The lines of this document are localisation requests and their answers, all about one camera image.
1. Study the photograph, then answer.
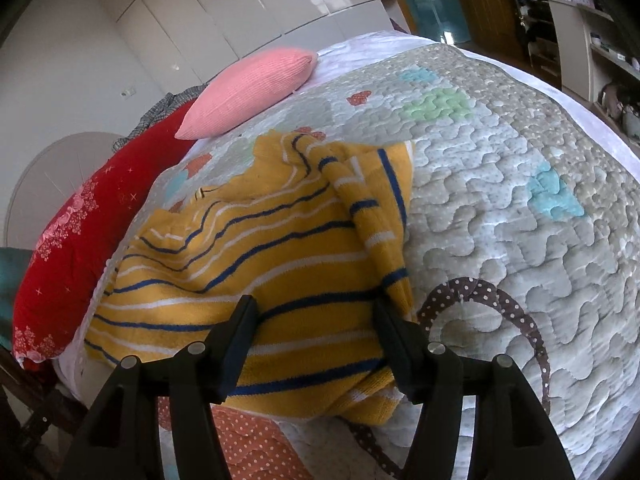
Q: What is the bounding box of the patterned quilted bedspread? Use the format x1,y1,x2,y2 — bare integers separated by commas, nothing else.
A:
54,32,639,479

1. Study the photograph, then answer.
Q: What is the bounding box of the pink pillow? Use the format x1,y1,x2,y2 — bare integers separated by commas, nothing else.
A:
175,47,318,140

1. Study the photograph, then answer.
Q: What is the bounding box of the brown wooden door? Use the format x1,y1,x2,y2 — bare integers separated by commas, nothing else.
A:
459,0,525,63

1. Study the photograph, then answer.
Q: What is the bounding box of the yellow striped knit sweater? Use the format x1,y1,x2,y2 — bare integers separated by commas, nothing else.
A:
85,131,413,426

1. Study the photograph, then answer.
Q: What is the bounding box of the teal cushion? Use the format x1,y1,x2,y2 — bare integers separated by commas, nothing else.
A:
0,247,32,350

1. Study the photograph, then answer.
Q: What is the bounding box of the white shelf unit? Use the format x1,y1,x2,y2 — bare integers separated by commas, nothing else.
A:
544,0,639,152

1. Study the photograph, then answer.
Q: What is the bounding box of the white round headboard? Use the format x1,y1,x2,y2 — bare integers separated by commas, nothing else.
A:
2,131,122,249

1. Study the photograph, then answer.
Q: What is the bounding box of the grey knit garment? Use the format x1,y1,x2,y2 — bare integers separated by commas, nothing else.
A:
112,84,206,153

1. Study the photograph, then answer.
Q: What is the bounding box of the red floral pillow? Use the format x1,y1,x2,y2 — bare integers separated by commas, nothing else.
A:
12,102,193,370

